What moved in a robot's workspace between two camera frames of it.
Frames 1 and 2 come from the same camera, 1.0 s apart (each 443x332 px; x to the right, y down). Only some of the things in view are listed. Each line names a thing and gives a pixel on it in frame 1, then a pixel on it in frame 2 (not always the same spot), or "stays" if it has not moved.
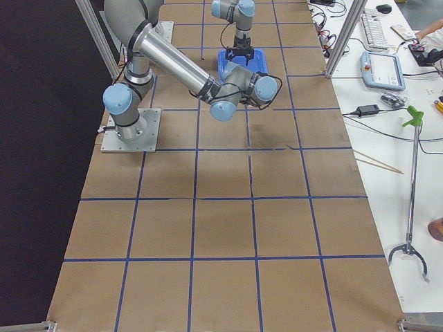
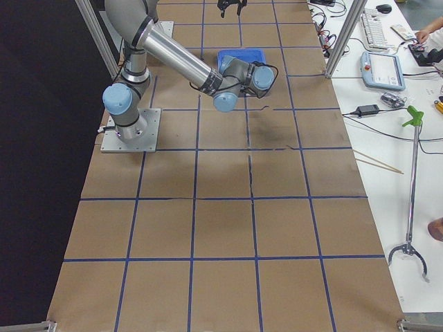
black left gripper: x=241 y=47 → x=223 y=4
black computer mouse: x=384 y=8 stays
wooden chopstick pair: x=392 y=169 stays
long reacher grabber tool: x=416 y=117 stays
